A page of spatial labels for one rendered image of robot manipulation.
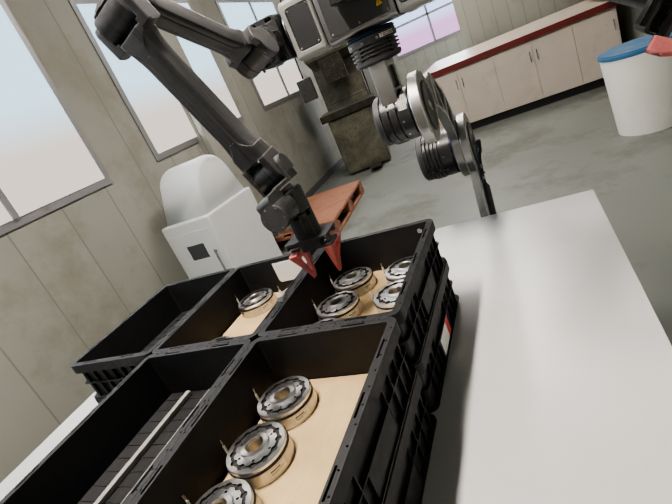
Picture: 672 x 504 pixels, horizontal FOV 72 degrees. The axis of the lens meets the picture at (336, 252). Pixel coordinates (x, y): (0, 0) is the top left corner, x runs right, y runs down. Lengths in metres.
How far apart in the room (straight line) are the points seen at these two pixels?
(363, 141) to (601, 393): 5.65
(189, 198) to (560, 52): 4.47
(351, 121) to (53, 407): 4.64
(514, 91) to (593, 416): 5.59
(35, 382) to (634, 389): 2.95
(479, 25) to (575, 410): 7.62
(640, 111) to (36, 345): 4.39
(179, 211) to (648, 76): 3.56
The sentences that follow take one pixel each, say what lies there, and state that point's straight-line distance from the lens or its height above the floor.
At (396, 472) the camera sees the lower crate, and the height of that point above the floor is 0.81.
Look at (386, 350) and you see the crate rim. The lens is 0.71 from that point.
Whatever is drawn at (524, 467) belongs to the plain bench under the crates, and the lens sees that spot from 0.81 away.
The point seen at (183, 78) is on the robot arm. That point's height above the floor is 1.41.
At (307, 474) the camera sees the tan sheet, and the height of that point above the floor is 0.83.
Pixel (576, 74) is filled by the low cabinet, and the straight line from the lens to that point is 6.30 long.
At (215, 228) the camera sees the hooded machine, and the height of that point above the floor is 0.67.
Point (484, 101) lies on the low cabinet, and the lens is 6.28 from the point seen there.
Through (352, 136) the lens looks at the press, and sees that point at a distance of 6.32.
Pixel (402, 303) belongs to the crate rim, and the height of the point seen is 0.93.
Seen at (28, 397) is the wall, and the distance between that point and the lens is 3.22.
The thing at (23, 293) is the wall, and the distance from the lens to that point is 3.26.
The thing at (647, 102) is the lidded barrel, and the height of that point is 0.24.
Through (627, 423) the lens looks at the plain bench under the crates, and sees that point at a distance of 0.85.
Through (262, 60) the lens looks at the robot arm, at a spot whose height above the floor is 1.41.
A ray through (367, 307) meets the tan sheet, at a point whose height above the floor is 0.83.
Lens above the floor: 1.31
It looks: 20 degrees down
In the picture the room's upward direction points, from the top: 24 degrees counter-clockwise
